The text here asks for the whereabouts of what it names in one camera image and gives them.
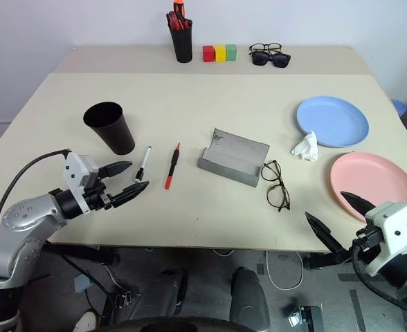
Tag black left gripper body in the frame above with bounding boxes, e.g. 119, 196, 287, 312
82, 168, 114, 212

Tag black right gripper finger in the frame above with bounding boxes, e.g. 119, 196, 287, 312
304, 211, 346, 255
340, 190, 377, 223

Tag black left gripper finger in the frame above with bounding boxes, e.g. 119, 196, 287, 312
111, 181, 150, 209
98, 160, 134, 180

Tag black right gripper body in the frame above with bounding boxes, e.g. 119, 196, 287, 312
334, 226, 388, 266

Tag pink plastic plate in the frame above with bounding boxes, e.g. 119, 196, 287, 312
329, 151, 407, 224

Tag white marker with black cap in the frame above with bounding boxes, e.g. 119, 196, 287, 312
134, 145, 153, 183

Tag empty black plastic cup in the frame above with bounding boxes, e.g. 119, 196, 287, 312
82, 101, 136, 156

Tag red black pen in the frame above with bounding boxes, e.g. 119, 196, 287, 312
164, 142, 181, 191

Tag crumpled white tissue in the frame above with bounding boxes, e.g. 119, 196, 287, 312
290, 130, 319, 163

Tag blue plastic plate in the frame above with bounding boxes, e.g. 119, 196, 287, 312
296, 95, 370, 149

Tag dark rounded robot leg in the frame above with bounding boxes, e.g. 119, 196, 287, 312
127, 266, 190, 322
229, 266, 271, 331

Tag blue round bin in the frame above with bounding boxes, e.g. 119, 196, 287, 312
390, 99, 407, 118

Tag open grey glasses case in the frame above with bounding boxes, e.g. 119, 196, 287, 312
197, 127, 271, 189

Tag white shoe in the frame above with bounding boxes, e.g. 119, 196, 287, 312
72, 310, 99, 332

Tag black pen holder cup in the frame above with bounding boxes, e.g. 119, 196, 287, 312
170, 24, 194, 64

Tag dark rounded robot torso edge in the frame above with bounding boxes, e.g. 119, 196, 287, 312
105, 316, 256, 332

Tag black sunglasses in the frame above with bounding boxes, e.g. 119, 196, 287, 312
250, 51, 292, 68

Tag tortoiseshell glasses round lenses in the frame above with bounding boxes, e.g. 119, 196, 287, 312
248, 42, 283, 55

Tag black table frame foot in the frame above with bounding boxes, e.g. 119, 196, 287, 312
303, 251, 355, 271

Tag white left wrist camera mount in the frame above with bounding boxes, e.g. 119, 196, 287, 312
62, 149, 100, 215

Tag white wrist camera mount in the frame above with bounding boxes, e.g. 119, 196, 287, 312
363, 202, 407, 277
62, 149, 100, 215

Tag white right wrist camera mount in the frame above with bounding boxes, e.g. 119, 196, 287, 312
363, 202, 407, 277

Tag white cable on floor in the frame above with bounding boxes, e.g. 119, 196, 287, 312
210, 248, 305, 291

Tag tortoiseshell glasses thin frame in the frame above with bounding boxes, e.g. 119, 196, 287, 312
260, 159, 291, 212

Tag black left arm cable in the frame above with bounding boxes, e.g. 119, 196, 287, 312
0, 149, 70, 236

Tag silver caster bracket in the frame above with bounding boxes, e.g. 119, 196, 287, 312
288, 304, 325, 332

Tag red handled tools bundle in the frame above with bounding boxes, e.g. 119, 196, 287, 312
165, 10, 192, 31

